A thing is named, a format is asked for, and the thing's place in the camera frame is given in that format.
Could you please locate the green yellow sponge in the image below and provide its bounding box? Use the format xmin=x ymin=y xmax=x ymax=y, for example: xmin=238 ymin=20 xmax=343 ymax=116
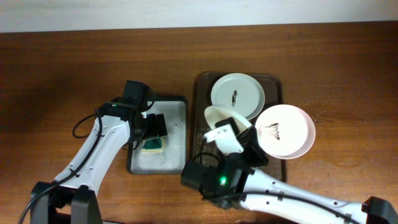
xmin=142 ymin=137 xmax=164 ymax=152

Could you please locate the pink white plate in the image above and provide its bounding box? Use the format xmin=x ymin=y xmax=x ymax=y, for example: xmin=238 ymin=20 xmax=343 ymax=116
xmin=255 ymin=105 xmax=316 ymax=160

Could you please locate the cream white plate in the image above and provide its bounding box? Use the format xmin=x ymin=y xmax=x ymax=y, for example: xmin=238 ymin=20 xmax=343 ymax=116
xmin=203 ymin=105 xmax=253 ymax=156

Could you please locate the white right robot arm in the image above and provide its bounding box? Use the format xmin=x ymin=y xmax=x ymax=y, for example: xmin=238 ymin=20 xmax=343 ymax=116
xmin=198 ymin=153 xmax=397 ymax=224

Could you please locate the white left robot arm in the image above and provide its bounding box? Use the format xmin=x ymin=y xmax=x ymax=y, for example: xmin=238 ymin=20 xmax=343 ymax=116
xmin=22 ymin=97 xmax=167 ymax=223

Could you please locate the grey soapy tray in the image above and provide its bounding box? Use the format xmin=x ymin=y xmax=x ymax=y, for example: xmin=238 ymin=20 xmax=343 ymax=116
xmin=126 ymin=96 xmax=187 ymax=174

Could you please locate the pale green stained plate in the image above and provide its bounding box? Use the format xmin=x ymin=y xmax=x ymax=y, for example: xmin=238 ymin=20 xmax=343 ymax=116
xmin=210 ymin=73 xmax=266 ymax=120

